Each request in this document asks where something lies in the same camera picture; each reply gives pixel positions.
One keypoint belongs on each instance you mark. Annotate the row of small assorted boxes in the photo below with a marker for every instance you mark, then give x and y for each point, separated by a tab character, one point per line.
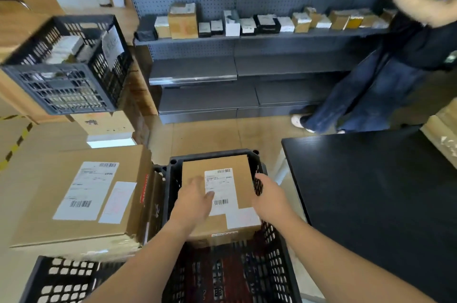
182	22

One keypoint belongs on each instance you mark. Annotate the taped cardboard box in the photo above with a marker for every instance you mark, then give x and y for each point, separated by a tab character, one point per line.
441	131

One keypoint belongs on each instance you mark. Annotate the wooden counter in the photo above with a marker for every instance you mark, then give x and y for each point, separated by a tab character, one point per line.
21	34

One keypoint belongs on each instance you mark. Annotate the person's left thumb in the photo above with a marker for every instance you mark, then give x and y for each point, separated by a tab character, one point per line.
210	198

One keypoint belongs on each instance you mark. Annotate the person's left hand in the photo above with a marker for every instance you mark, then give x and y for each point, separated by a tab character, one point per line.
191	206

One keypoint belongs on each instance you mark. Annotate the black plastic crate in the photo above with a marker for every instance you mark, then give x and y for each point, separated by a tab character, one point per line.
64	281
275	263

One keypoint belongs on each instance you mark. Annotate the grey metal shelving unit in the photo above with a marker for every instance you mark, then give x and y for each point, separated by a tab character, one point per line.
214	74

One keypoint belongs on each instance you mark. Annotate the large labelled cardboard box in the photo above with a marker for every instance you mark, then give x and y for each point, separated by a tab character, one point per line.
46	206

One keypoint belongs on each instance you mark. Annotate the person's left forearm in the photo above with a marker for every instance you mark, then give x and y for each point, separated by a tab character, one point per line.
150	263

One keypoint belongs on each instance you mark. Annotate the person's right forearm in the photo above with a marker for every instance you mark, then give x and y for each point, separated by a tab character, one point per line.
332	263

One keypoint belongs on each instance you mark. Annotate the plain cardboard box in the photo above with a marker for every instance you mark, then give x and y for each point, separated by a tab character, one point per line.
103	122

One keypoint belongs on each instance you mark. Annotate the white small box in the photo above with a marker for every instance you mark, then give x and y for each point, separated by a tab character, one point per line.
68	45

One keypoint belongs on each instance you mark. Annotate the small labelled cardboard box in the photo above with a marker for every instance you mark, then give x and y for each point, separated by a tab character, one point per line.
235	177

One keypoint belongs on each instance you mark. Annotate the dark grey plastic crate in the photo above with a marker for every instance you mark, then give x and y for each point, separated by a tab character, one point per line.
68	88

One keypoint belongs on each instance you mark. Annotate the person's right hand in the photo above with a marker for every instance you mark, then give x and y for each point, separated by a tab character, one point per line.
273	202

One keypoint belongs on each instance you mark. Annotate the person's right fingers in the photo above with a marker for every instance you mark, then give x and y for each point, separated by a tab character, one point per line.
264	180

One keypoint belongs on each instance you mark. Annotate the white paper sheet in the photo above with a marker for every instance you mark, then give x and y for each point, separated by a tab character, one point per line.
112	45

